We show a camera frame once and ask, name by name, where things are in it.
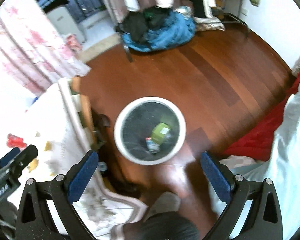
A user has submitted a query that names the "yellow box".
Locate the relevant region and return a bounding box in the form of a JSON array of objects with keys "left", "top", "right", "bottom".
[{"left": 44, "top": 141, "right": 53, "bottom": 151}]

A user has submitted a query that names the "blue milk carton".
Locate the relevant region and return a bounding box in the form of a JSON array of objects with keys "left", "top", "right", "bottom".
[{"left": 145, "top": 137, "right": 160, "bottom": 154}]

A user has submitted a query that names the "green white box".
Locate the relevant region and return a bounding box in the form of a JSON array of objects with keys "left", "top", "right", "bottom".
[{"left": 151, "top": 122, "right": 171, "bottom": 145}]

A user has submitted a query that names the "yellow panda snack bag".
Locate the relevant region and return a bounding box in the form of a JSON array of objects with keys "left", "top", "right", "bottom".
[{"left": 27, "top": 158, "right": 39, "bottom": 173}]

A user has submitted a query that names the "white round trash bin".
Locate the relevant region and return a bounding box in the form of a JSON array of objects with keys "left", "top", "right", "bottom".
[{"left": 114, "top": 96, "right": 186, "bottom": 166}]

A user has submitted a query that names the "red soda can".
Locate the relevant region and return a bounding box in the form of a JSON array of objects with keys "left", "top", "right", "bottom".
[{"left": 7, "top": 133, "right": 27, "bottom": 148}]

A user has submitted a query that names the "red blanket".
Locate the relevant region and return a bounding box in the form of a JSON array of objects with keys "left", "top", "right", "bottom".
[{"left": 223, "top": 59, "right": 300, "bottom": 161}]

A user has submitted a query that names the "light blue bedding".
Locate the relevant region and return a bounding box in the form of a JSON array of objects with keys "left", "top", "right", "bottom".
[{"left": 210, "top": 74, "right": 300, "bottom": 240}]

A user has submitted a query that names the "pink floral curtain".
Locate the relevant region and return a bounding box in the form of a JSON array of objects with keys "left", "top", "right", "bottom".
[{"left": 0, "top": 0, "right": 90, "bottom": 95}]

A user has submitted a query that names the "white appliance on balcony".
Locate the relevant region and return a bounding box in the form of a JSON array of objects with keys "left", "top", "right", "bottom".
[{"left": 44, "top": 5, "right": 86, "bottom": 43}]

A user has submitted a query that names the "blue black clothes pile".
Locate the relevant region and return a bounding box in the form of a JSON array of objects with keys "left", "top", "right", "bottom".
[{"left": 116, "top": 5, "right": 196, "bottom": 53}]

